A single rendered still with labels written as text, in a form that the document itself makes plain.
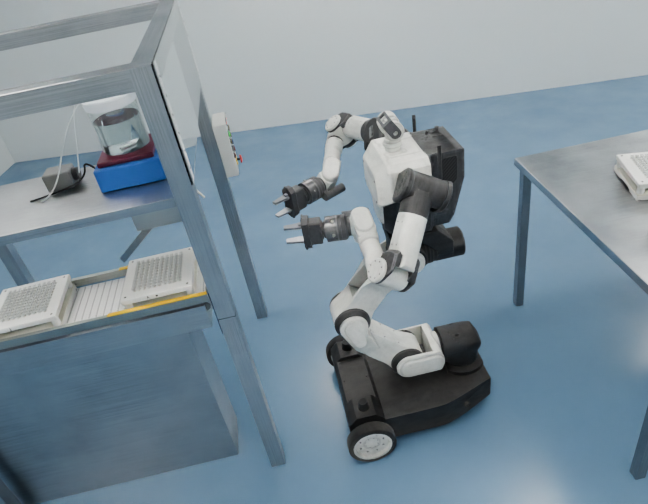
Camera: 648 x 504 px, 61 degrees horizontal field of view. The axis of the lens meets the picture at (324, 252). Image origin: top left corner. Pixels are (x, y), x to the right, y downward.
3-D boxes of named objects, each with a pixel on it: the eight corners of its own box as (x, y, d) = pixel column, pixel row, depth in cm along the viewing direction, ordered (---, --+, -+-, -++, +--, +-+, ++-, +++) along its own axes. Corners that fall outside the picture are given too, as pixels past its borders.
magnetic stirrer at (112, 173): (171, 151, 185) (162, 127, 179) (166, 179, 167) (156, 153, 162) (112, 164, 184) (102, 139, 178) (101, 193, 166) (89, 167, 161)
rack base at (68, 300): (77, 288, 206) (74, 283, 204) (64, 331, 186) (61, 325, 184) (11, 303, 204) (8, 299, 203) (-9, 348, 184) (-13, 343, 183)
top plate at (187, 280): (121, 306, 183) (119, 301, 182) (130, 264, 204) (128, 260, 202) (193, 289, 185) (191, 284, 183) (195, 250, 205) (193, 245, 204)
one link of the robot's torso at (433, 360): (431, 340, 248) (429, 318, 240) (446, 372, 231) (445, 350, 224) (387, 350, 247) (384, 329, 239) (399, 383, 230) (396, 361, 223)
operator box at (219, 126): (238, 160, 275) (224, 111, 260) (239, 175, 261) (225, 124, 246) (226, 163, 274) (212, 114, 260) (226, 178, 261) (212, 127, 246)
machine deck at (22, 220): (184, 157, 189) (180, 146, 187) (177, 209, 158) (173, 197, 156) (5, 195, 187) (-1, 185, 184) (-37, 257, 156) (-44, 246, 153)
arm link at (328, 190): (307, 174, 206) (329, 162, 211) (302, 191, 214) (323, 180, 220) (326, 195, 202) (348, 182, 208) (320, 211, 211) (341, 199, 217)
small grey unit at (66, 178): (85, 177, 178) (78, 160, 175) (81, 187, 173) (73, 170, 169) (54, 184, 178) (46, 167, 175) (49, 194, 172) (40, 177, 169)
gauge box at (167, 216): (199, 203, 200) (183, 154, 189) (198, 218, 192) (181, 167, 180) (140, 216, 199) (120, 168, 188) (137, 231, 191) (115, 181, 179)
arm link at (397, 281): (375, 257, 181) (393, 302, 168) (352, 248, 176) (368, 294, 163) (396, 236, 176) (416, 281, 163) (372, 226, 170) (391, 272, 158)
